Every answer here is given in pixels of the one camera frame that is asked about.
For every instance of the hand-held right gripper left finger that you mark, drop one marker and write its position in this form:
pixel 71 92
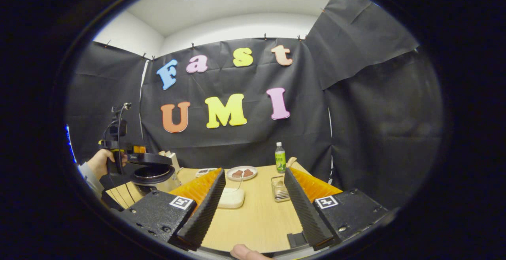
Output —
pixel 203 212

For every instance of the white round plate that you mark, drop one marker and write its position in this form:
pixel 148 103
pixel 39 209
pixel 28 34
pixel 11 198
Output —
pixel 242 179

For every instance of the black backdrop cloth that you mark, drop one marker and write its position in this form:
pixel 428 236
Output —
pixel 245 145

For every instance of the green label drink bottle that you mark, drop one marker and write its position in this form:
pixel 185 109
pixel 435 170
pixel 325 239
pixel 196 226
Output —
pixel 280 161

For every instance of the white utensil holder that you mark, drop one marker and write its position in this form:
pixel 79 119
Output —
pixel 174 161

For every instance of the brown meat piece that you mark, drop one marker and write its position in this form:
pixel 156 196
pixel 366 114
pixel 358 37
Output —
pixel 248 173
pixel 237 174

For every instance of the lit computer monitor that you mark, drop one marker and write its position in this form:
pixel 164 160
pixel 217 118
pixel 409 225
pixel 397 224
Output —
pixel 70 145

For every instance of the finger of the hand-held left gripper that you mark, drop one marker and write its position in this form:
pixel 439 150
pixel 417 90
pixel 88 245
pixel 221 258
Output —
pixel 139 149

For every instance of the wooden spoon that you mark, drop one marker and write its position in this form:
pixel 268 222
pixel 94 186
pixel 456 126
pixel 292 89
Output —
pixel 291 162

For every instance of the white divided grain dish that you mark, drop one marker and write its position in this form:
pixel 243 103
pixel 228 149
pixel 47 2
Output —
pixel 205 172

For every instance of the white rice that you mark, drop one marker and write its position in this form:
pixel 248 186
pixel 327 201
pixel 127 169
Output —
pixel 232 200

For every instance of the black and silver rice cooker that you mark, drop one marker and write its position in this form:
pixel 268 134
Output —
pixel 152 173

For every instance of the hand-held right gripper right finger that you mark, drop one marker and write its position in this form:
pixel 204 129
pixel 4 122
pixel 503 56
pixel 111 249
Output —
pixel 306 212

